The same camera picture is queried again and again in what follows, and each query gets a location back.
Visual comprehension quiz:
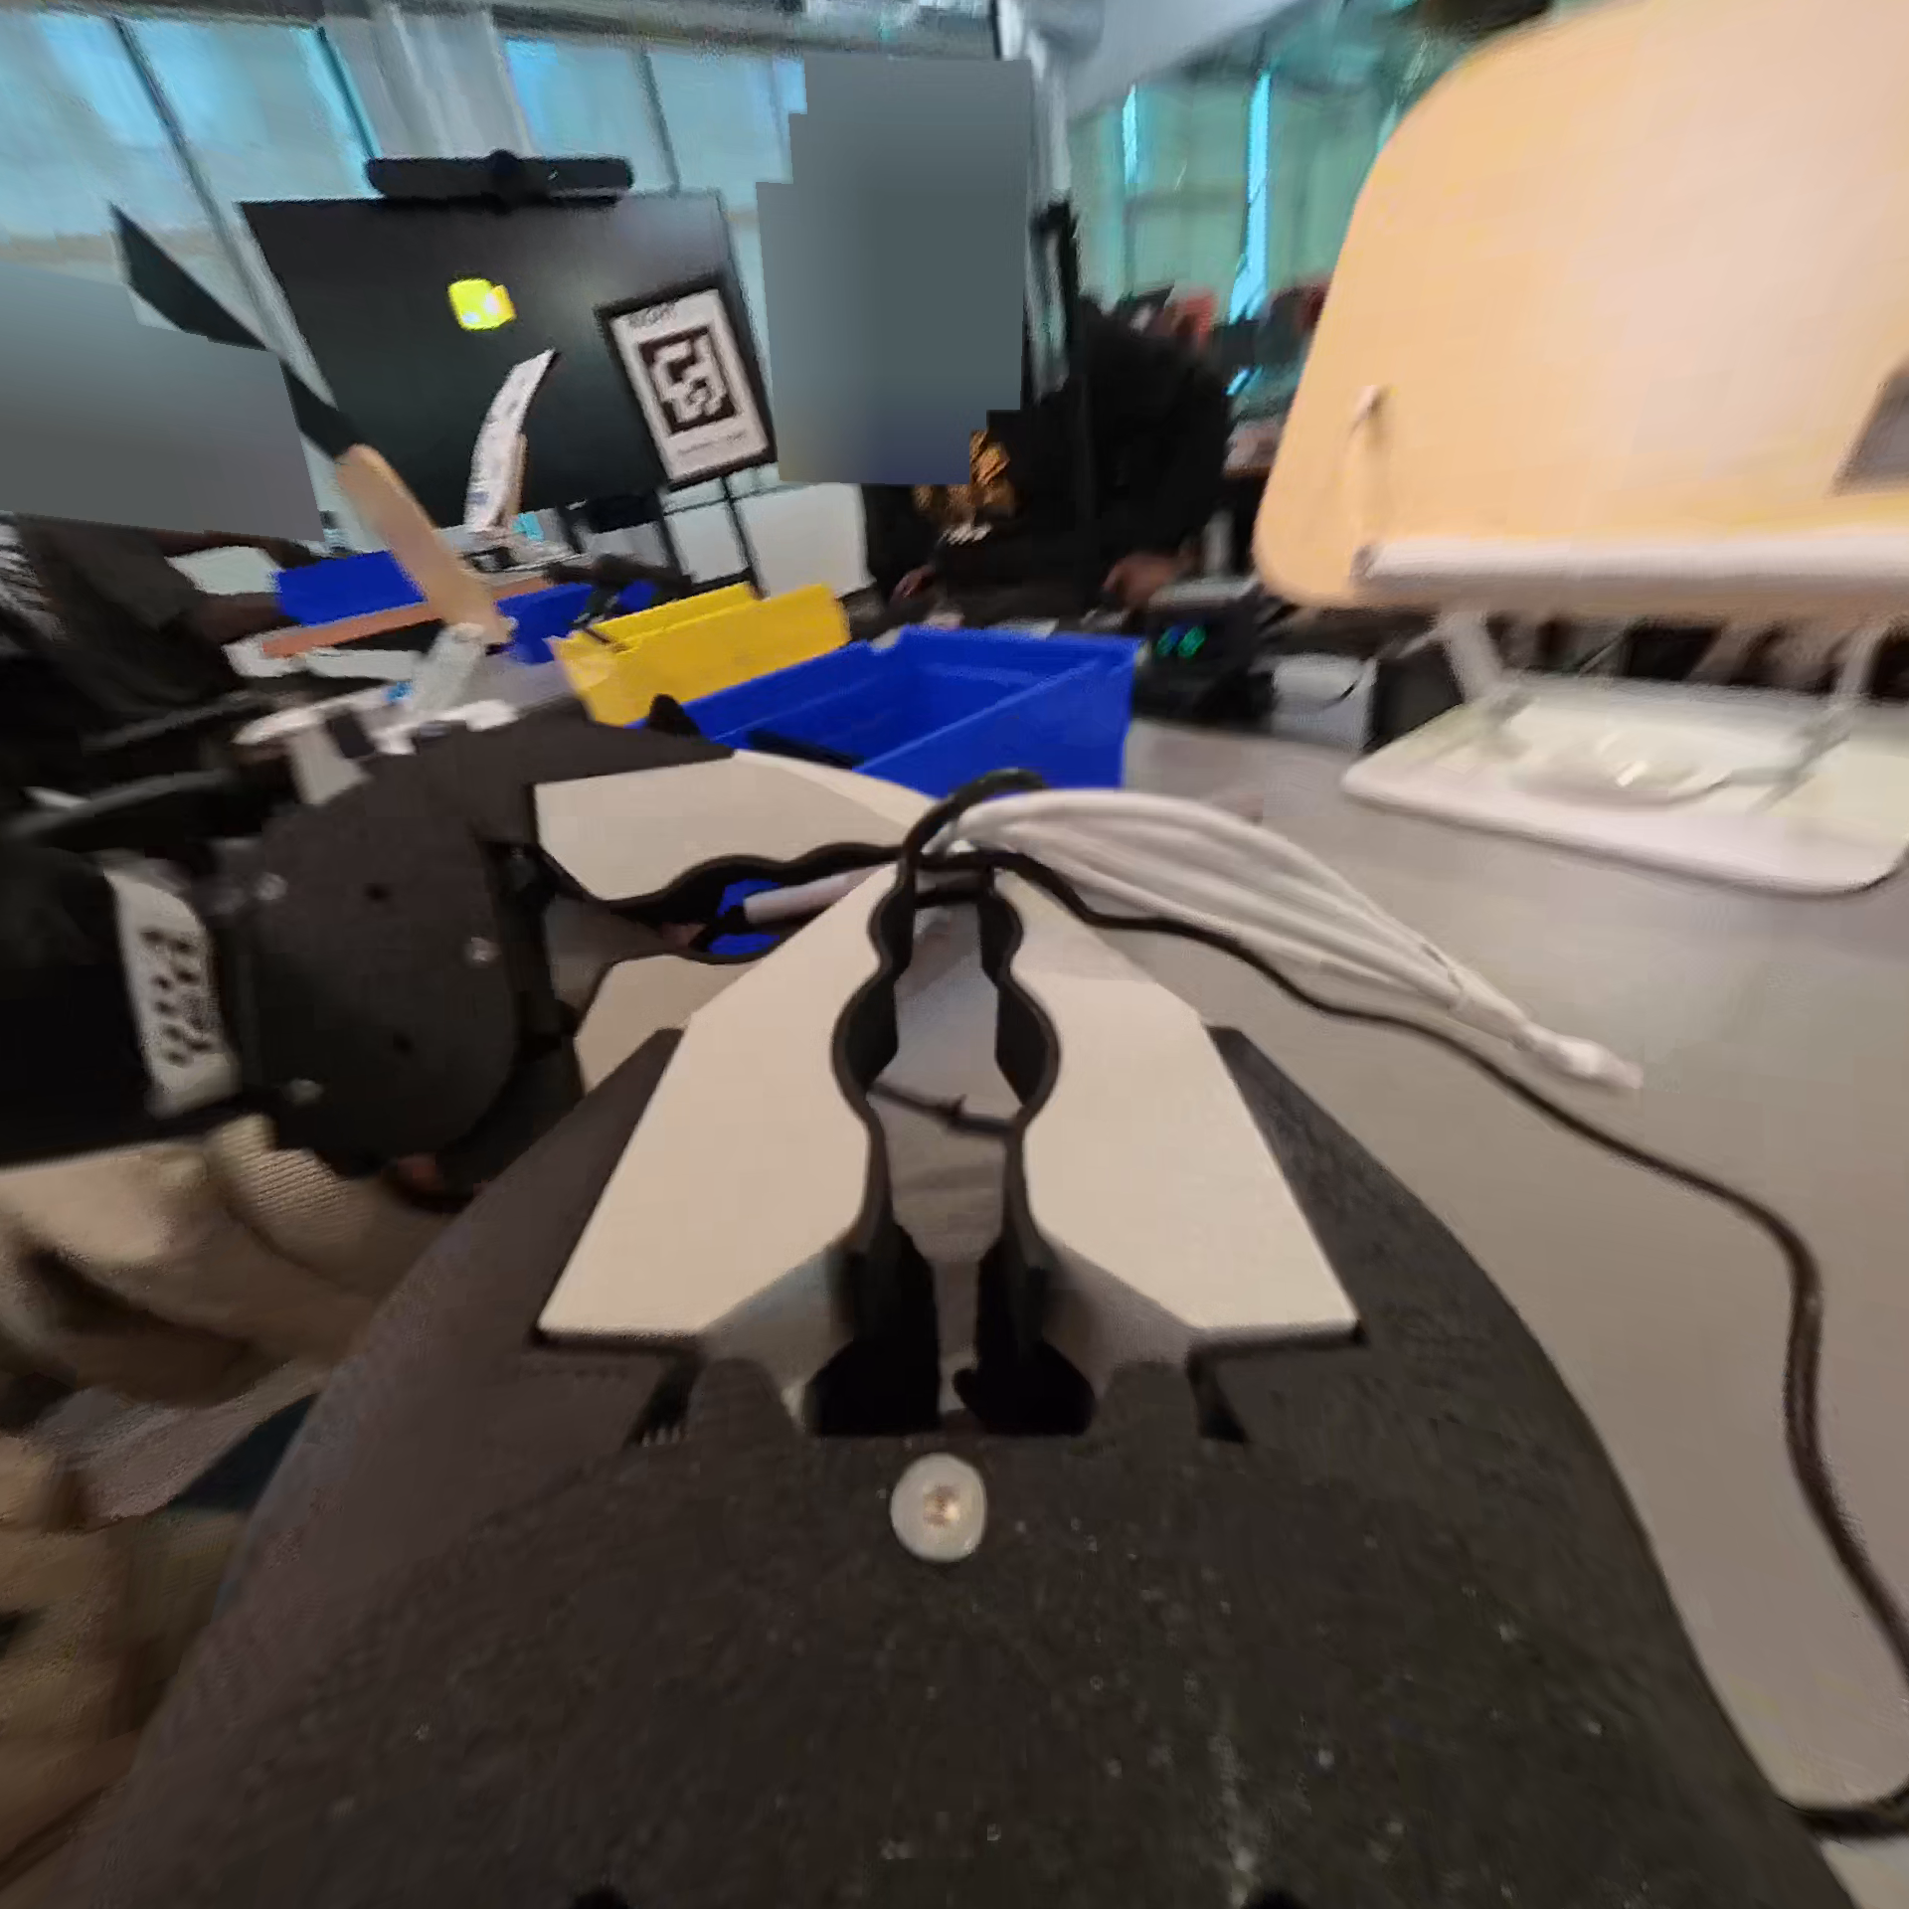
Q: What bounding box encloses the thin black cable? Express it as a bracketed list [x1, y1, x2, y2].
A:
[892, 767, 1909, 1841]

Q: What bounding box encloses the black camera bar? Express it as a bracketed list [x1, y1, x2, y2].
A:
[364, 148, 638, 203]

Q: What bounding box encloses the framed marker tag board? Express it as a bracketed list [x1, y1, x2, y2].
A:
[596, 280, 778, 492]

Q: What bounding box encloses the white cable bundle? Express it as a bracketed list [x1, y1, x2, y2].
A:
[746, 789, 1645, 1094]

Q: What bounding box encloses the wooden board stand white base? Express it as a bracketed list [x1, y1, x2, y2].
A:
[261, 444, 557, 722]
[1254, 0, 1909, 897]

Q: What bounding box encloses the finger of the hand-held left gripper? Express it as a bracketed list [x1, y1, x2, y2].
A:
[574, 952, 781, 1094]
[531, 750, 960, 911]

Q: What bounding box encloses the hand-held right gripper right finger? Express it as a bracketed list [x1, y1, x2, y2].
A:
[980, 870, 1363, 1399]

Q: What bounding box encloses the yellow plastic bin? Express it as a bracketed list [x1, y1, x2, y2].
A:
[552, 581, 852, 730]

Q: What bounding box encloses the blue plastic bin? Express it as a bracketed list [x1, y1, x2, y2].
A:
[277, 547, 663, 667]
[658, 625, 1146, 801]

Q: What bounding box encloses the black device with green lights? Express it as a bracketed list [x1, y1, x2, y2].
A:
[1131, 584, 1280, 722]

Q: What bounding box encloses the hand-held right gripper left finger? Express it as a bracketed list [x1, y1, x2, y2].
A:
[535, 870, 916, 1422]

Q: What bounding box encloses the black display screen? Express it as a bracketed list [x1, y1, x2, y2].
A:
[240, 189, 751, 516]

